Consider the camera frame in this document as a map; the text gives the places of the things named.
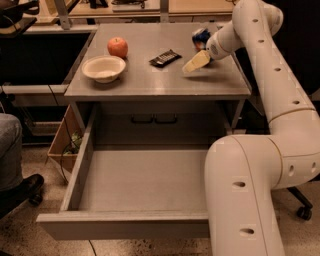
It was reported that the black shoe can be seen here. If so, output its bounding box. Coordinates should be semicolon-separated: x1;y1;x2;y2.
0;174;44;218

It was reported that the black left drawer handle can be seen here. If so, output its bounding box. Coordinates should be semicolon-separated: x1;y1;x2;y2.
131;114;154;124

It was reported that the black drawer handle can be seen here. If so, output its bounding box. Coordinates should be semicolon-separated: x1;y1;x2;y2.
131;114;154;124
154;114;177;124

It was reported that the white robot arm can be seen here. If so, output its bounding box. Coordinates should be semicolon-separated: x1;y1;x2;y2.
183;0;320;256

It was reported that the blue pepsi can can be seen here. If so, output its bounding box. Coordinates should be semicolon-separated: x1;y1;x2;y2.
192;28;211;51

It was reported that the grey open top drawer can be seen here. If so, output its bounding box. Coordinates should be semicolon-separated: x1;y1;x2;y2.
36;103;234;241

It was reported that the white paper bowl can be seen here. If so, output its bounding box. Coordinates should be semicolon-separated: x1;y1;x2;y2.
82;56;126;83

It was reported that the person leg in jeans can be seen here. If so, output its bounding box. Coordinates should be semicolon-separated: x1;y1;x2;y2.
0;113;23;191

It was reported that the cardboard box with items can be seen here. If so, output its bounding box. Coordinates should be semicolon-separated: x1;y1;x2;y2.
47;106;83;173

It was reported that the grey drawer cabinet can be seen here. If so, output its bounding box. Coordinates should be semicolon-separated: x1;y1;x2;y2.
65;23;251;150

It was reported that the dark snack bar wrapper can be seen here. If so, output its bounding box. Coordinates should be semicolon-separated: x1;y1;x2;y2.
149;49;181;68

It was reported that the red apple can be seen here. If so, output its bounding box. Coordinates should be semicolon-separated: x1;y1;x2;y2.
107;37;128;58

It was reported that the black office chair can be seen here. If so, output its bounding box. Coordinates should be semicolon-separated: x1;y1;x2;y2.
288;187;313;221

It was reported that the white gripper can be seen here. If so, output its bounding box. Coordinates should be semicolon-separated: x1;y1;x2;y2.
182;22;243;73

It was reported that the black right drawer handle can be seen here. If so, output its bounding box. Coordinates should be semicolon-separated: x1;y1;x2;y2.
154;114;177;124

